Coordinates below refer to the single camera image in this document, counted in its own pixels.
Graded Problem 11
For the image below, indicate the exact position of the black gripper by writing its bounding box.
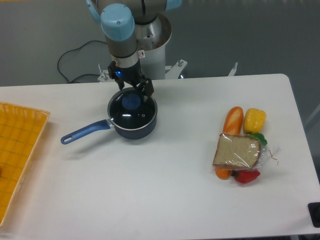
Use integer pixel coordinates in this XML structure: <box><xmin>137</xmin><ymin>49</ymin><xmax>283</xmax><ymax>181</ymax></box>
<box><xmin>107</xmin><ymin>60</ymin><xmax>154</xmax><ymax>102</ymax></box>

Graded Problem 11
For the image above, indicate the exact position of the glass lid blue knob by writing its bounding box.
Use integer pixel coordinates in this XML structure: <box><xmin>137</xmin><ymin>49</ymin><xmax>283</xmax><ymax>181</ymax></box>
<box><xmin>108</xmin><ymin>88</ymin><xmax>157</xmax><ymax>130</ymax></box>

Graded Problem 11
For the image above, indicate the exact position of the dark blue saucepan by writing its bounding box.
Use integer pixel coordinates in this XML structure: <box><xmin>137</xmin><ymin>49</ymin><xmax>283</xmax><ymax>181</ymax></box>
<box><xmin>60</xmin><ymin>87</ymin><xmax>158</xmax><ymax>145</ymax></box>

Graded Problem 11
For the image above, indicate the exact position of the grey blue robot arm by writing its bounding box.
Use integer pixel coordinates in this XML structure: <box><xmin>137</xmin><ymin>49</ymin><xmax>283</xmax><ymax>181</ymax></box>
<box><xmin>86</xmin><ymin>0</ymin><xmax>187</xmax><ymax>97</ymax></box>

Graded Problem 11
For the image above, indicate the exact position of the orange bread roll toy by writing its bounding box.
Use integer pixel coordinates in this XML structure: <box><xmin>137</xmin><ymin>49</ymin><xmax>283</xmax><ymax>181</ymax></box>
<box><xmin>222</xmin><ymin>106</ymin><xmax>244</xmax><ymax>135</ymax></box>

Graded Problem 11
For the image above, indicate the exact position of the orange wicker basket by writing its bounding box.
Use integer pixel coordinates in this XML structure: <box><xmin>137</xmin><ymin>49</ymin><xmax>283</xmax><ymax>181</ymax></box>
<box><xmin>0</xmin><ymin>102</ymin><xmax>50</xmax><ymax>226</ymax></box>

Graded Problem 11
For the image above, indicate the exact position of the bagged sliced bread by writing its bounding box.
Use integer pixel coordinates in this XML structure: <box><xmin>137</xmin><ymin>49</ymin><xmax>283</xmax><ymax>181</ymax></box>
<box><xmin>212</xmin><ymin>133</ymin><xmax>281</xmax><ymax>170</ymax></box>

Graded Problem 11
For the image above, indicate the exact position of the yellow bell pepper toy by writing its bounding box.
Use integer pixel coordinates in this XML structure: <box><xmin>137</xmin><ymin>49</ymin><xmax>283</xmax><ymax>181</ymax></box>
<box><xmin>243</xmin><ymin>108</ymin><xmax>267</xmax><ymax>134</ymax></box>

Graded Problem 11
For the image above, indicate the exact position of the small orange toy vegetable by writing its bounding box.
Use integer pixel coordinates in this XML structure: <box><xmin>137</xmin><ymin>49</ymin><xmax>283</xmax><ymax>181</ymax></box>
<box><xmin>215</xmin><ymin>168</ymin><xmax>231</xmax><ymax>180</ymax></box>

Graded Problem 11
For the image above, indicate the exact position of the green bell pepper toy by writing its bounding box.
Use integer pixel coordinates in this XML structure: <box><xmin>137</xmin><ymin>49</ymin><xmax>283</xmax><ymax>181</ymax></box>
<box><xmin>249</xmin><ymin>132</ymin><xmax>268</xmax><ymax>147</ymax></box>

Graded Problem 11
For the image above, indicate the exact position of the red bell pepper toy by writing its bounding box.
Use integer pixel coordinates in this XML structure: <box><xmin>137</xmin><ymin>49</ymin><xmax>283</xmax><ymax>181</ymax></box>
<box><xmin>231</xmin><ymin>169</ymin><xmax>261</xmax><ymax>184</ymax></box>

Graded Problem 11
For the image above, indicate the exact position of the black corner object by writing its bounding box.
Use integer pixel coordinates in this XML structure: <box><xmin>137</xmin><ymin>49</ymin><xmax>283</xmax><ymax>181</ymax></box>
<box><xmin>307</xmin><ymin>202</ymin><xmax>320</xmax><ymax>228</ymax></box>

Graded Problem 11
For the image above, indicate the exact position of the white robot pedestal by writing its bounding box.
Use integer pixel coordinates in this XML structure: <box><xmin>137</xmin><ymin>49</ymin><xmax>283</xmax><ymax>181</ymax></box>
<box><xmin>99</xmin><ymin>4</ymin><xmax>172</xmax><ymax>80</ymax></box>

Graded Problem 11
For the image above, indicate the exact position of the black floor cable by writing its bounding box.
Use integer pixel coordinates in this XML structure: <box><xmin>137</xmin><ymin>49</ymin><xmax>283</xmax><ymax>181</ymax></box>
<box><xmin>57</xmin><ymin>40</ymin><xmax>111</xmax><ymax>84</ymax></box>

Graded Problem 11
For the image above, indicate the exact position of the white table bracket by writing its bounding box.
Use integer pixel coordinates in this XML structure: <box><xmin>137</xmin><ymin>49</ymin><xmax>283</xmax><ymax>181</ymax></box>
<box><xmin>228</xmin><ymin>62</ymin><xmax>238</xmax><ymax>77</ymax></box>

